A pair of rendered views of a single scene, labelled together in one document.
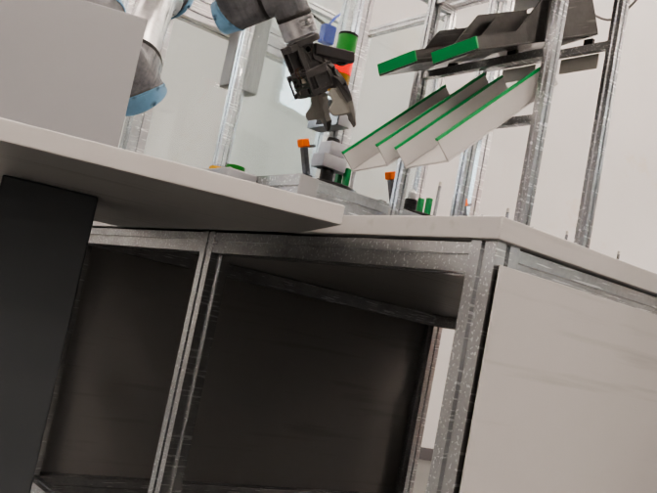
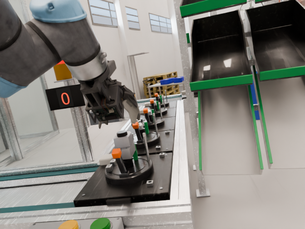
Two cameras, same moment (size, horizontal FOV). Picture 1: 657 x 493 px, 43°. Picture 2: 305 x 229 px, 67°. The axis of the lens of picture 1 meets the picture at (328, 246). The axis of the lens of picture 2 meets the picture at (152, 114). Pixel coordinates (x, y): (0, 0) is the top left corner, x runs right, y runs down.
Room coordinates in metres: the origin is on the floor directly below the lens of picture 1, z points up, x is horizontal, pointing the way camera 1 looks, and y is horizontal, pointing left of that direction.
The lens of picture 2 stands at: (1.28, 0.40, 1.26)
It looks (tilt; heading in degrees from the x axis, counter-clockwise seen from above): 12 degrees down; 316
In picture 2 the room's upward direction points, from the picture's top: 10 degrees counter-clockwise
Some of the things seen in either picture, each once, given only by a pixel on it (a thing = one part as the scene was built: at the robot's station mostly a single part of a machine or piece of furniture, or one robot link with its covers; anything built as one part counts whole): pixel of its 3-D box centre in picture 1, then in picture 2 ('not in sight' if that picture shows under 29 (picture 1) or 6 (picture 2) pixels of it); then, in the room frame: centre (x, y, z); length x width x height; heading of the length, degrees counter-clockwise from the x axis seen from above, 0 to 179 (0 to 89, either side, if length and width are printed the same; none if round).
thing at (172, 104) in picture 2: not in sight; (158, 100); (2.39, -0.76, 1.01); 0.24 x 0.24 x 0.13; 37
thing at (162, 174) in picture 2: not in sight; (130, 175); (1.79, 0.03, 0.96); 0.24 x 0.24 x 0.02; 37
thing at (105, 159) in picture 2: not in sight; (108, 161); (1.93, 0.01, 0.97); 0.05 x 0.05 x 0.04; 37
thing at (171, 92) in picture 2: not in sight; (162, 87); (6.61, -5.49, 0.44); 1.24 x 0.85 x 0.88; 108
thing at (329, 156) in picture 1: (333, 156); (125, 142); (1.80, 0.03, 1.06); 0.08 x 0.04 x 0.07; 127
